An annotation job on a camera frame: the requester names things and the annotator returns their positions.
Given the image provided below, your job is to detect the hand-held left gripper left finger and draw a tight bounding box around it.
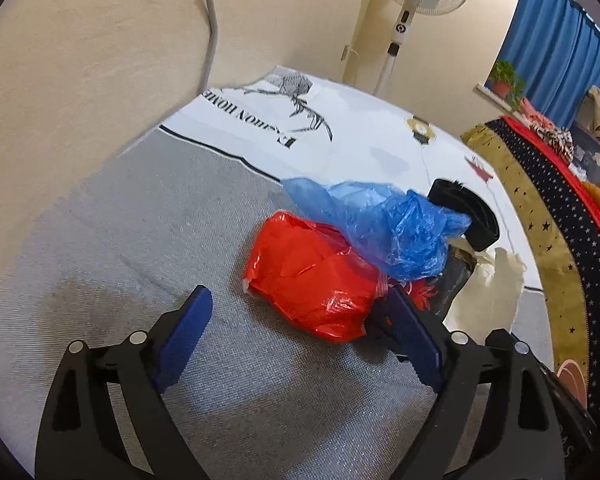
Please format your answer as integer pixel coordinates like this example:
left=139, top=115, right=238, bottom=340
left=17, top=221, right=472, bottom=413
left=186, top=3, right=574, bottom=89
left=34, top=285, right=214, bottom=480

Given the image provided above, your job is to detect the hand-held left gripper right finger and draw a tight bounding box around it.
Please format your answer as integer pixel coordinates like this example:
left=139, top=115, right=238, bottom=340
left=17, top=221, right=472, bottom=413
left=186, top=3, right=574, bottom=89
left=367, top=283, right=568, bottom=480

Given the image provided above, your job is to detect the pink waste bin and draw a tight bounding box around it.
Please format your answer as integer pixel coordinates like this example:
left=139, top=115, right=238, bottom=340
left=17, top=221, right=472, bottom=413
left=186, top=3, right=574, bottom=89
left=554, top=357, right=589, bottom=407

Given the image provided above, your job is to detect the red plastic bag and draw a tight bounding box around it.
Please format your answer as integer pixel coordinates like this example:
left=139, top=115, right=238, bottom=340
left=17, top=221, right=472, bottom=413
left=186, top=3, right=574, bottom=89
left=242, top=211, right=437, bottom=344

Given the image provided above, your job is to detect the dark grey plastic bag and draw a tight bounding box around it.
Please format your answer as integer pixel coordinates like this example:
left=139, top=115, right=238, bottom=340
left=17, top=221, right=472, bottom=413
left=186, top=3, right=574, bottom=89
left=429, top=252, right=476, bottom=322

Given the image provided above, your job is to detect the cream plastic bag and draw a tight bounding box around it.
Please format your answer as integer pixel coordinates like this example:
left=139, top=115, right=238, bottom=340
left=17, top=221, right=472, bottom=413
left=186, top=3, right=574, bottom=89
left=444, top=245, right=527, bottom=334

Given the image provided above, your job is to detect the grey printed bed sheet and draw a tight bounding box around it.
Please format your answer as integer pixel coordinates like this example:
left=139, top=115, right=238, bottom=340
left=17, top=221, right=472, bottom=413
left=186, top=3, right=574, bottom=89
left=0, top=64, right=557, bottom=480

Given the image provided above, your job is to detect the blue plastic bag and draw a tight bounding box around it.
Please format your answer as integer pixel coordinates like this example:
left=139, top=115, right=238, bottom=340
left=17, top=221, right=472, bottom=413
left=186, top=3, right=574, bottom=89
left=281, top=177, right=474, bottom=284

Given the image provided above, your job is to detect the navy star blanket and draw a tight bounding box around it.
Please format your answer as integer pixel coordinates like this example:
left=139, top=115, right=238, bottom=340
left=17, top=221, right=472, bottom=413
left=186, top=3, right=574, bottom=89
left=460, top=119, right=600, bottom=412

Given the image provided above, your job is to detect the black white striped cloth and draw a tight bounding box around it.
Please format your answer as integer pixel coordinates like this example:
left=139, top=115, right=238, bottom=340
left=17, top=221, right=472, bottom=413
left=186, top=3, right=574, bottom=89
left=534, top=127, right=576, bottom=162

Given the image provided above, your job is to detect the white window sill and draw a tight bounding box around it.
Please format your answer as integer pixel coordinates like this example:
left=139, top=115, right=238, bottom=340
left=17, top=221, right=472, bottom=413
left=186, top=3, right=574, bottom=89
left=474, top=83, right=519, bottom=111

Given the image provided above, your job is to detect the pink cloth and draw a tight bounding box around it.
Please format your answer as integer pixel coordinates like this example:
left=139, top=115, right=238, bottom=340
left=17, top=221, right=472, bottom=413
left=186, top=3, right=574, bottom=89
left=519, top=98, right=556, bottom=129

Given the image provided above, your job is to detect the clear plastic storage box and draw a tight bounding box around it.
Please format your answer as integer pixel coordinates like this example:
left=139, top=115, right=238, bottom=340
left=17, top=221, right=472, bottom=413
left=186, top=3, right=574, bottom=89
left=569, top=127, right=600, bottom=187

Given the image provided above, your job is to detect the potted green plant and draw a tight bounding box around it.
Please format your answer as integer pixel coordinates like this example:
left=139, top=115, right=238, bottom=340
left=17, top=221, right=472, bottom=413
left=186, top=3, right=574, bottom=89
left=487, top=59, right=527, bottom=101

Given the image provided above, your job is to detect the beige jacket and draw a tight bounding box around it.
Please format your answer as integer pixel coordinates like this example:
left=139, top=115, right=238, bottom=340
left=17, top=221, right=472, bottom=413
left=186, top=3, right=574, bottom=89
left=577, top=84, right=600, bottom=144

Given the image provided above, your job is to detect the blue curtain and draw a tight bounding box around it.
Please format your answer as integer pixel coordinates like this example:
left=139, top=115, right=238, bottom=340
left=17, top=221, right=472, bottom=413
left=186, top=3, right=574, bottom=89
left=494, top=0, right=600, bottom=129

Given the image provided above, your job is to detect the grey wall cable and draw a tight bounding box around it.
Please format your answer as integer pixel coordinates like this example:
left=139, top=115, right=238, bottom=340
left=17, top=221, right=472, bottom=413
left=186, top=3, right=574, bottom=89
left=187, top=0, right=221, bottom=94

